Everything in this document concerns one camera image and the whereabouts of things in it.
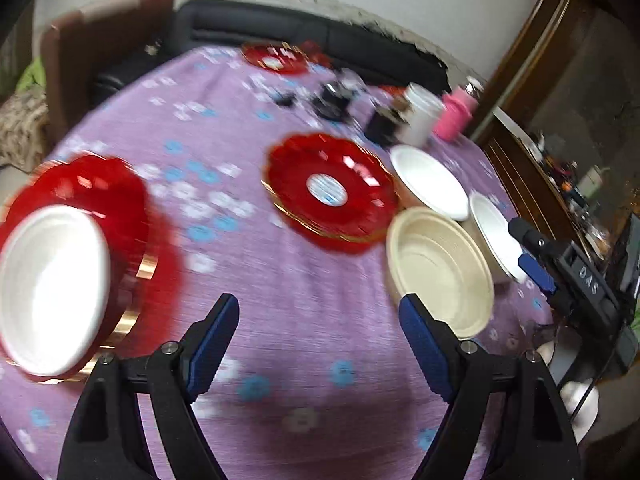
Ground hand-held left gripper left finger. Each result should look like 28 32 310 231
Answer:
56 293 240 480

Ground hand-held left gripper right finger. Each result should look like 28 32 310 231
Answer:
398 293 585 480

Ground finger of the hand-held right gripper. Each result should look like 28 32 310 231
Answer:
508 218 563 261
518 253 558 296

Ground white foam bowl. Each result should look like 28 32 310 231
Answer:
0 205 112 377
468 193 530 285
390 145 471 222

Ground wooden cabinet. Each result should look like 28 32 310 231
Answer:
470 110 601 256

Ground cluster of small trinkets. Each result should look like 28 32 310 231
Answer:
530 132 608 241

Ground beige paper bowl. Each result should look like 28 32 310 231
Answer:
385 207 496 339

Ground purple floral tablecloth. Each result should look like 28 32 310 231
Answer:
0 45 556 480

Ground white round stool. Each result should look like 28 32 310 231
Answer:
537 340 601 441

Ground pink bottle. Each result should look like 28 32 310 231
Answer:
434 77 483 141

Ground white jar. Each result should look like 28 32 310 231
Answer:
397 83 446 147

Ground dark glass container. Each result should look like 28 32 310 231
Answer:
311 72 361 121

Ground patterned blanket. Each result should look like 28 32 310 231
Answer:
0 91 51 171

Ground red plate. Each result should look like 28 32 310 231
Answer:
241 42 331 77

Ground black sofa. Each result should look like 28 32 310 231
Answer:
92 0 448 106

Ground green cloth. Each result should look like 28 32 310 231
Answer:
15 57 46 93

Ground brown chair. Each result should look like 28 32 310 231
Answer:
40 0 176 136

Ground wooden door frame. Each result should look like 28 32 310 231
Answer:
470 0 596 136

